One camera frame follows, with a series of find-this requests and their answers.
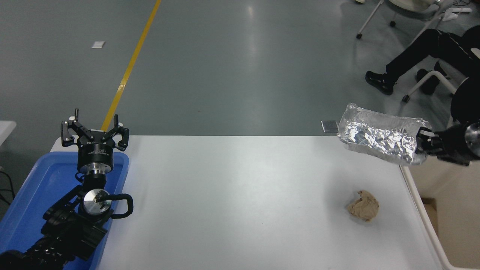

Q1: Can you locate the crumpled tan paper ball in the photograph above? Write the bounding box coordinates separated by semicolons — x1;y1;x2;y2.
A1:
346;189;380;222

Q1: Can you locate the large pale bin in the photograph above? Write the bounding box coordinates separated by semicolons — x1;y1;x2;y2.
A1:
398;156;480;270

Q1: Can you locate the blue plastic tray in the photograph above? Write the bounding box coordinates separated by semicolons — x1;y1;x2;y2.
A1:
0;152;130;270

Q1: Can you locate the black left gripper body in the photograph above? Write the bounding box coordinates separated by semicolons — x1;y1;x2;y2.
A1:
78;130;114;170

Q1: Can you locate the foil tray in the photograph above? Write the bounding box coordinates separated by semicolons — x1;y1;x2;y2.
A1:
336;102;432;165

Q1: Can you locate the white side table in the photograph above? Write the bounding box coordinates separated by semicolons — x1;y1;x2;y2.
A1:
0;121;17;147

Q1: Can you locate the white frame chair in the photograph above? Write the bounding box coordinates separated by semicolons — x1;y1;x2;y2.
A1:
402;71;460;103
355;0;450;39

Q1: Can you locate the person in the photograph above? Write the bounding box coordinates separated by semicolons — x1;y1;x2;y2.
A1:
366;25;480;95
451;77;480;124

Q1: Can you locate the black cable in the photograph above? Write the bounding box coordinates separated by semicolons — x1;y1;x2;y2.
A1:
0;172;15;206

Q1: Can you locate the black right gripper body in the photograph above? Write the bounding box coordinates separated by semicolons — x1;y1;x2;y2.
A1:
434;124;470;166

